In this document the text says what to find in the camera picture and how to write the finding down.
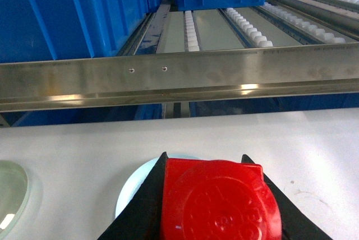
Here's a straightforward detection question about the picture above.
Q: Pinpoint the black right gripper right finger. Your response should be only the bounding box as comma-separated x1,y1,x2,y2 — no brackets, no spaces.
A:
241,169,331,239

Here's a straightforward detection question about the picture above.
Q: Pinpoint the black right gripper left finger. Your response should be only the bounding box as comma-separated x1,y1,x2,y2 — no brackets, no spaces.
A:
99,152,168,239

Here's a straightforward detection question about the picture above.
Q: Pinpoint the pale blue round plate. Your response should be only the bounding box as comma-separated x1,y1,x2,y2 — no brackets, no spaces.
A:
114,154,202,219

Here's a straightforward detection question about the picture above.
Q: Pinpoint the large blue bin upper left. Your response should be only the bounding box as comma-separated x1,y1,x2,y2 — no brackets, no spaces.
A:
1,0,162,63

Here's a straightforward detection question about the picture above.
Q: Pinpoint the stainless steel rack rail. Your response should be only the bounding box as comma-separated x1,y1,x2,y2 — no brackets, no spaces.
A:
1,43,358,112

